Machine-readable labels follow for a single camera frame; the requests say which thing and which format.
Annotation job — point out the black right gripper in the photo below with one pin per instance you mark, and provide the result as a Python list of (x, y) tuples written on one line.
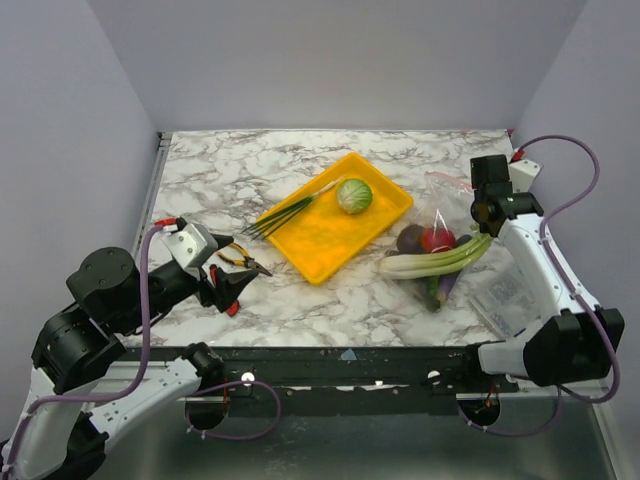
[(489, 170)]

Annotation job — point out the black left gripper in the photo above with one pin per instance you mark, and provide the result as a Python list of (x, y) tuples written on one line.
[(228, 288)]

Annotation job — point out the red tomato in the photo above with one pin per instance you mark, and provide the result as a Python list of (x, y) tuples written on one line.
[(437, 240)]

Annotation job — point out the clear pink-dotted zip bag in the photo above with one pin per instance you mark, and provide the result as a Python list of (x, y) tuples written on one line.
[(446, 204)]

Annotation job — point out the dark purple round fruit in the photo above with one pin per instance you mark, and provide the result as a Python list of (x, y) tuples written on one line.
[(409, 240)]

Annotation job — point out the green celery stalk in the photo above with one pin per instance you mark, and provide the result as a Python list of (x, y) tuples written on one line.
[(414, 266)]

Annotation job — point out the purple eggplant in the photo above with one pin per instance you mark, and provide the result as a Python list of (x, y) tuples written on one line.
[(444, 287)]

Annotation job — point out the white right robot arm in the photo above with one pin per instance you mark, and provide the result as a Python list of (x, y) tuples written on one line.
[(575, 337)]

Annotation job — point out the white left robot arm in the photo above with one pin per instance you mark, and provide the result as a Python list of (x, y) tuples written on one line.
[(66, 429)]

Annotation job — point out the green chive bundle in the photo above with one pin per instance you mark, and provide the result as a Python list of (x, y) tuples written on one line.
[(267, 226)]

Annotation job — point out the yellow plastic tray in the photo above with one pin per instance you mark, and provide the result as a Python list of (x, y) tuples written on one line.
[(322, 238)]

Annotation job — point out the clear plastic packet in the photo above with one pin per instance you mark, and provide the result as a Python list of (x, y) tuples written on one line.
[(505, 303)]

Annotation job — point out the green cabbage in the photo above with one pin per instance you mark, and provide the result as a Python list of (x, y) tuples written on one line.
[(354, 196)]

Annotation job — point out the red black handled tool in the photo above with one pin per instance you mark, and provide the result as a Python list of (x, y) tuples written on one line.
[(230, 307)]

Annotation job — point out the yellow black handled pliers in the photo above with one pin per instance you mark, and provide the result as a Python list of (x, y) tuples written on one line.
[(245, 260)]

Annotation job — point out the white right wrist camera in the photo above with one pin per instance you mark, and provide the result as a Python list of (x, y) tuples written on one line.
[(523, 174)]

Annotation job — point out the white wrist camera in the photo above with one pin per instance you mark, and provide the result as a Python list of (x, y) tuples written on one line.
[(523, 174), (191, 244)]

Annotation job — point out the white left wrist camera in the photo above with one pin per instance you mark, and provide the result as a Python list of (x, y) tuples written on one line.
[(191, 244)]

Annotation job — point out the black metal base rail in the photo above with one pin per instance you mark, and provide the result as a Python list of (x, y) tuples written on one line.
[(348, 381)]

